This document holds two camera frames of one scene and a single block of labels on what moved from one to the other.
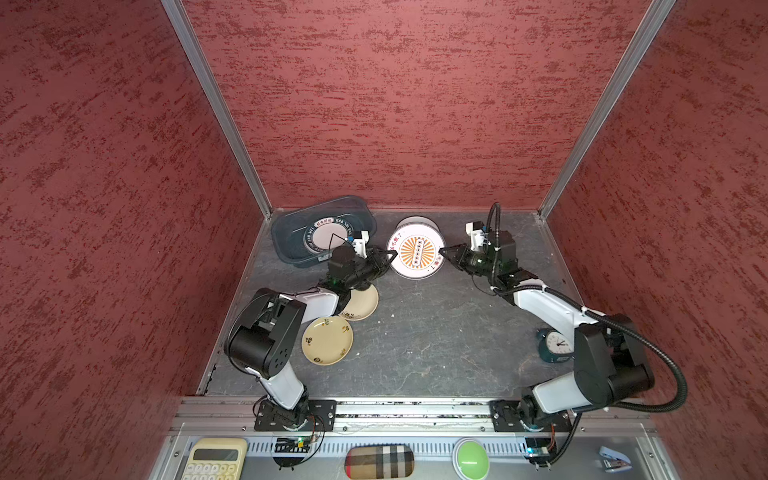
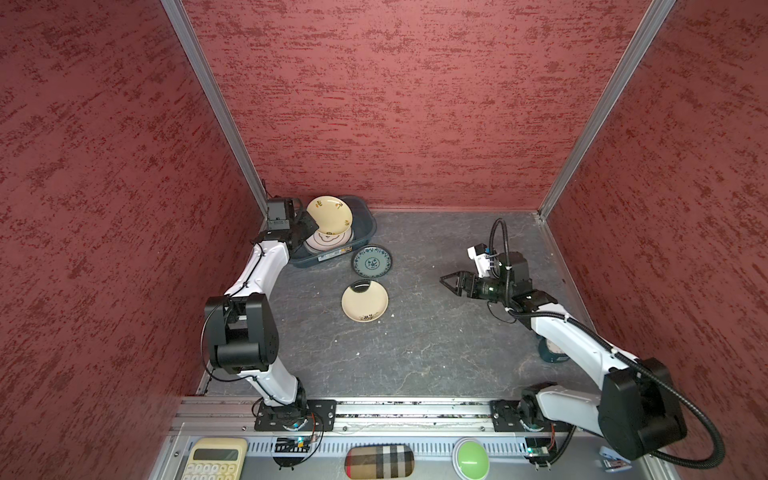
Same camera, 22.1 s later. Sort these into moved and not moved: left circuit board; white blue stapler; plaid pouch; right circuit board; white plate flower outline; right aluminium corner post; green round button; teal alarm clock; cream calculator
Moved: white plate flower outline
Not moved: right circuit board; green round button; right aluminium corner post; teal alarm clock; cream calculator; white blue stapler; left circuit board; plaid pouch
